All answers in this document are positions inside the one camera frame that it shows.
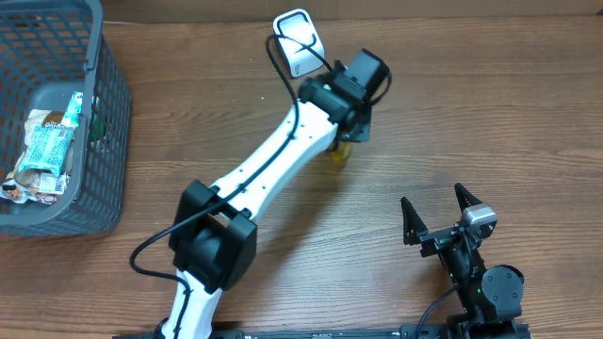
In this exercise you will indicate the green white Kleenex tissue pack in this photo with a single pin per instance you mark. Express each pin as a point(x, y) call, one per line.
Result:
point(73, 113)

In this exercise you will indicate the white labelled snack packet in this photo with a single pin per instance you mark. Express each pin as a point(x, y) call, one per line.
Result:
point(33, 185)

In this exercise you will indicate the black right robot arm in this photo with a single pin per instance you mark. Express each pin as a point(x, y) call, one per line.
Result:
point(490, 296)

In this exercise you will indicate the white barcode scanner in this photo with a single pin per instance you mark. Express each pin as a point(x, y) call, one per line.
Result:
point(299, 42)

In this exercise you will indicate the grey plastic mesh basket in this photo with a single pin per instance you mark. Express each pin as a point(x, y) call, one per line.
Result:
point(49, 50)

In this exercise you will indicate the brown cardboard back panel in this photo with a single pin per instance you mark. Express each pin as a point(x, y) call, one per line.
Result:
point(197, 11)

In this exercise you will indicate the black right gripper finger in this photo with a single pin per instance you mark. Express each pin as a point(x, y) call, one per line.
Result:
point(464, 198)
point(413, 226)

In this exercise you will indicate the yellow oil bottle silver cap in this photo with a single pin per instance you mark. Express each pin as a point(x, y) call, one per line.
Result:
point(339, 151)

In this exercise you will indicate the teal snack packet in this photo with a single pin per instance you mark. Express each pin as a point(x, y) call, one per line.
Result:
point(47, 150)

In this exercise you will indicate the brown snack packet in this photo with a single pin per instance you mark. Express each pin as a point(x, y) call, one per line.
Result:
point(43, 118)

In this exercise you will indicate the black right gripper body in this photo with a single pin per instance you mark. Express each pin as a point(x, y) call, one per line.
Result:
point(437, 242)

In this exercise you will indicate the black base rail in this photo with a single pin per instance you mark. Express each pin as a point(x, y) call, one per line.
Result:
point(404, 332)

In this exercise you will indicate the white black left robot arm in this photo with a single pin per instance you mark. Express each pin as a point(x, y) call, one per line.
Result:
point(215, 235)

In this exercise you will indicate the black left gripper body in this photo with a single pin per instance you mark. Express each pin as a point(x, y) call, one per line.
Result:
point(360, 129)

